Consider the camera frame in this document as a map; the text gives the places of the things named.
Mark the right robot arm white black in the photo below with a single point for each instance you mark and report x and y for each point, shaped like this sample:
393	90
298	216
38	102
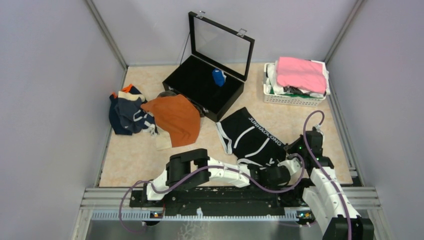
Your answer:
321	191

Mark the olive grey underwear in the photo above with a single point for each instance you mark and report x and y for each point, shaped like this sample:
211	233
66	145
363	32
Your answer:
167	93

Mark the dark blue underwear cream waistband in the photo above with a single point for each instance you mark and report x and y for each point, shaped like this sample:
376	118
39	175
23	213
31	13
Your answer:
143	121

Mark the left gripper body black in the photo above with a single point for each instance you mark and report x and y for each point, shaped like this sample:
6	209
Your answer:
272	186

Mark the white plastic basket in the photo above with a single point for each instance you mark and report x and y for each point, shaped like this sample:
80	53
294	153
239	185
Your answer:
296	98

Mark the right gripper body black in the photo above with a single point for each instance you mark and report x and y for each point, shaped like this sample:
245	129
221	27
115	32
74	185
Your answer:
297	147

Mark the black display case glass lid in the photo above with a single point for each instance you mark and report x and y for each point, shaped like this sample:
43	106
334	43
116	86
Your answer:
212	46

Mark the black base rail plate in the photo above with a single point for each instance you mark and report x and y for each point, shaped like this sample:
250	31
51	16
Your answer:
224	201

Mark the black underwear white trim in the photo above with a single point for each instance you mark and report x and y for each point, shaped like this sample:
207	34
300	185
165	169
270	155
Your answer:
242	136

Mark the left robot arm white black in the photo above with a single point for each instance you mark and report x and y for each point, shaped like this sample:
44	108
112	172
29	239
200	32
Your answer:
190	169

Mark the white cloths in basket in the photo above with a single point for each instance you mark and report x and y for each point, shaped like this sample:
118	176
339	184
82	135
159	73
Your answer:
285	89

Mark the navy underwear orange waistband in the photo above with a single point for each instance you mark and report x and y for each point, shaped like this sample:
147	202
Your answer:
116	119

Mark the royal blue underwear white trim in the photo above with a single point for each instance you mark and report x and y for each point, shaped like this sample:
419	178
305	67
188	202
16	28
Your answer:
219	77

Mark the orange underwear cream waistband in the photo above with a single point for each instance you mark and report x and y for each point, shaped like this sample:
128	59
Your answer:
177	121

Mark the pink folded cloth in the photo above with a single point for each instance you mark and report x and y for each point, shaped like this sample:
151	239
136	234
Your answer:
303	74

